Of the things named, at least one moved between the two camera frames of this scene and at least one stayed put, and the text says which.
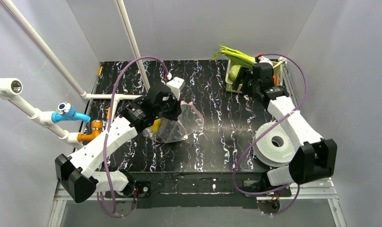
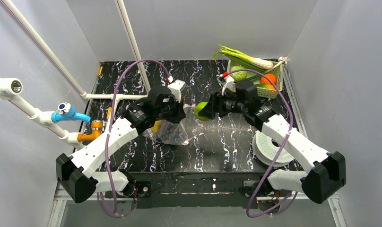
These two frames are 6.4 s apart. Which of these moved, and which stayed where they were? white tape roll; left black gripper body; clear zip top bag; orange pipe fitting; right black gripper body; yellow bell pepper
Moved: right black gripper body; clear zip top bag
Stayed: white tape roll; yellow bell pepper; orange pipe fitting; left black gripper body
